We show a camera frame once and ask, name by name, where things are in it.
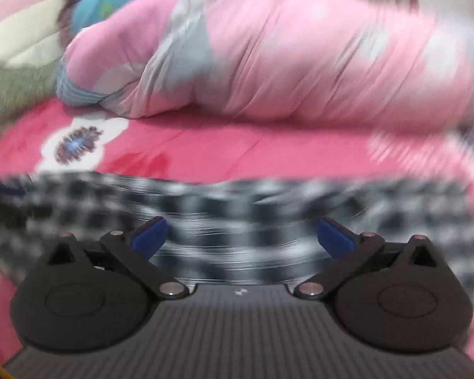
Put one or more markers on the cream quilted pad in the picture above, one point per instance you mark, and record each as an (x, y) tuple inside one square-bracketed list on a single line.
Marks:
[(23, 35)]

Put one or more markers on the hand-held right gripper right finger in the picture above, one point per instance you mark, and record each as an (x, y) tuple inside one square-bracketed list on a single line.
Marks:
[(333, 241)]

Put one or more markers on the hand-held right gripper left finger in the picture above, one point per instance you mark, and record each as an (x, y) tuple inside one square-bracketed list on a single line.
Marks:
[(150, 239)]

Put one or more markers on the blue striped cloth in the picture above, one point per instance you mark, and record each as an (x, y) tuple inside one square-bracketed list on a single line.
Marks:
[(77, 90)]

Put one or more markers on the blue printed bedding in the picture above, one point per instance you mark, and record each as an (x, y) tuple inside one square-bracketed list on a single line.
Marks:
[(114, 4)]

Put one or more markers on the pink floral blanket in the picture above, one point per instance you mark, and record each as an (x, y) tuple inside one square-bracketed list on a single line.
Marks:
[(221, 146)]

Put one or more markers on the pink grey quilt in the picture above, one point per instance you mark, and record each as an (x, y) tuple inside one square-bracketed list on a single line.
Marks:
[(300, 55)]

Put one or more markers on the black white plaid shirt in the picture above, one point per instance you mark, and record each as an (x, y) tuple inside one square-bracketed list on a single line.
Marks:
[(237, 221)]

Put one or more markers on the green patterned mat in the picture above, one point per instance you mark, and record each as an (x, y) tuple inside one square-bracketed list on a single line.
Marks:
[(19, 87)]

